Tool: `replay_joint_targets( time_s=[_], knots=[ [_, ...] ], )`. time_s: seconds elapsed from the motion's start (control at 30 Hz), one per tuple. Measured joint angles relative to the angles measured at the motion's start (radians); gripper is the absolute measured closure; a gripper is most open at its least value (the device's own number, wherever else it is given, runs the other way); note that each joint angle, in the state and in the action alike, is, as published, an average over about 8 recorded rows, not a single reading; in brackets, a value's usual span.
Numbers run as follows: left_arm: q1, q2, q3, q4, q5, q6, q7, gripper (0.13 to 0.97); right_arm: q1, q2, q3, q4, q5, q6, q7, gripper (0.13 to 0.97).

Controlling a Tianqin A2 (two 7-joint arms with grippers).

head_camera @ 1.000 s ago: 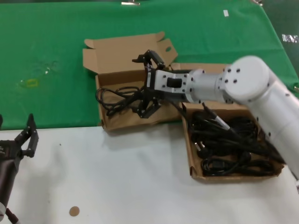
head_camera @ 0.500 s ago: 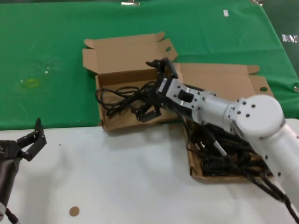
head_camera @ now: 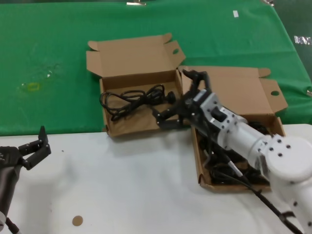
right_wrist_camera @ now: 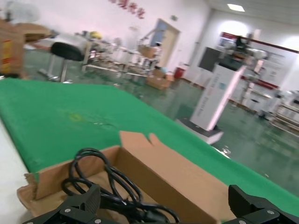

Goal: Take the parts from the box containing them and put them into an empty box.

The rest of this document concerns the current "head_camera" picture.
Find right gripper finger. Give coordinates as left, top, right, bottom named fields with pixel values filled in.
left=153, top=107, right=186, bottom=130
left=182, top=69, right=211, bottom=92

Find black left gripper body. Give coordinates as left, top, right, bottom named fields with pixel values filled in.
left=0, top=146, right=25, bottom=213

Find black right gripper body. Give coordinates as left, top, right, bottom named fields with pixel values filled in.
left=175, top=90, right=220, bottom=147

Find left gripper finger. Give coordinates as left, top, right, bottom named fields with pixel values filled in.
left=18, top=126, right=52, bottom=171

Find black power cable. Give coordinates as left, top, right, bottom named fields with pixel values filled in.
left=99, top=84, right=177, bottom=122

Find open brown cardboard box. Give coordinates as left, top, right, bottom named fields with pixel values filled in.
left=178, top=65, right=289, bottom=194
left=85, top=33, right=191, bottom=137

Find clear tape scraps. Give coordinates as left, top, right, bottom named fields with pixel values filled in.
left=40, top=62, right=61, bottom=79

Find green table cloth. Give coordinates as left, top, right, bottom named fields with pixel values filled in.
left=0, top=0, right=312, bottom=136

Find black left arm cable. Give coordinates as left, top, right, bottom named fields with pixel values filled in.
left=4, top=216, right=20, bottom=234

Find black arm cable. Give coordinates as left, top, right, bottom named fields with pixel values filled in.
left=214, top=170, right=305, bottom=234
left=4, top=216, right=20, bottom=234

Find tangled black power cables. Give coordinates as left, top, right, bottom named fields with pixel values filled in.
left=198, top=120, right=272, bottom=186

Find cable with grey connector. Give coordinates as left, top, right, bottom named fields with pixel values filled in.
left=203, top=146, right=245, bottom=177

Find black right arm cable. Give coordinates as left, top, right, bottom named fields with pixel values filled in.
left=214, top=170, right=305, bottom=234

